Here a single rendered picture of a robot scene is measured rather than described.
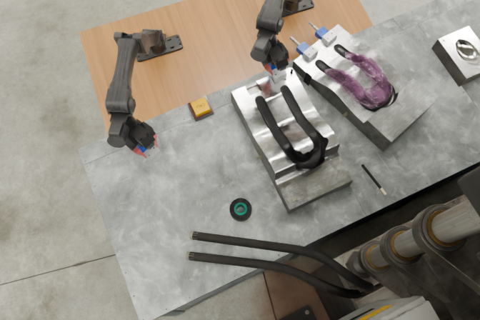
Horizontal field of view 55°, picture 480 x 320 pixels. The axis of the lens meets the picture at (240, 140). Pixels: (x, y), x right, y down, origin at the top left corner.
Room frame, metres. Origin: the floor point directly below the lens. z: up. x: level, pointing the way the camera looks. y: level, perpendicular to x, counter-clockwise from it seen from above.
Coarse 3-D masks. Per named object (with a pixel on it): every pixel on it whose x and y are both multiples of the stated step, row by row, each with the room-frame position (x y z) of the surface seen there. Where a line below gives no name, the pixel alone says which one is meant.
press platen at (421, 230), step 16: (432, 208) 0.20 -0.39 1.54; (448, 208) 0.20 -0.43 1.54; (416, 224) 0.17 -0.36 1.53; (416, 240) 0.14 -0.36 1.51; (432, 240) 0.13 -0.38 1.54; (464, 240) 0.13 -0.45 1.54; (432, 256) 0.10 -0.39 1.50; (448, 256) 0.10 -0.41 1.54; (464, 256) 0.10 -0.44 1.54; (464, 272) 0.07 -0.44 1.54
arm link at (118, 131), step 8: (112, 112) 0.61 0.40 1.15; (120, 112) 0.61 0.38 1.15; (112, 120) 0.58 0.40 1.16; (120, 120) 0.58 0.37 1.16; (112, 128) 0.55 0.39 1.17; (120, 128) 0.55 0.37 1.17; (128, 128) 0.56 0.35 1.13; (112, 136) 0.52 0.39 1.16; (120, 136) 0.52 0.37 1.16; (112, 144) 0.51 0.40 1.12; (120, 144) 0.51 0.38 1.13
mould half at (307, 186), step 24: (288, 72) 0.88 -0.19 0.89; (240, 96) 0.78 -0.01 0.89; (264, 96) 0.78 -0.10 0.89; (288, 120) 0.68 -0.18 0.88; (312, 120) 0.67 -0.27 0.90; (264, 144) 0.58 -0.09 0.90; (312, 144) 0.56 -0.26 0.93; (336, 144) 0.56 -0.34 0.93; (288, 168) 0.48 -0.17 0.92; (336, 168) 0.50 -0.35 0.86; (288, 192) 0.41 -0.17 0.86; (312, 192) 0.41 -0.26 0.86
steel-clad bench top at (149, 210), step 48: (384, 48) 1.03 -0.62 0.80; (96, 144) 0.63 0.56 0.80; (192, 144) 0.62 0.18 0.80; (240, 144) 0.62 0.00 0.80; (432, 144) 0.60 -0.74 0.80; (96, 192) 0.44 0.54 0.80; (144, 192) 0.44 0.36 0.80; (192, 192) 0.43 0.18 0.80; (240, 192) 0.43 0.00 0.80; (336, 192) 0.42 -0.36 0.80; (144, 240) 0.26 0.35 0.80; (192, 240) 0.26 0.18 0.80; (288, 240) 0.25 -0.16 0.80; (144, 288) 0.10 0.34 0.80; (192, 288) 0.09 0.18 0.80
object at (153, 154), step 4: (140, 148) 0.56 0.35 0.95; (144, 148) 0.56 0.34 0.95; (152, 148) 0.55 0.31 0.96; (156, 148) 0.55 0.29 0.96; (144, 152) 0.54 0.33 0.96; (148, 152) 0.54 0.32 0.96; (152, 152) 0.54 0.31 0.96; (156, 152) 0.54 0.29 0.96; (160, 152) 0.55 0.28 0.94; (148, 156) 0.52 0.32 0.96; (152, 156) 0.52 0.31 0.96; (156, 156) 0.53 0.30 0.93; (148, 160) 0.53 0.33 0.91; (152, 160) 0.52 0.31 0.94
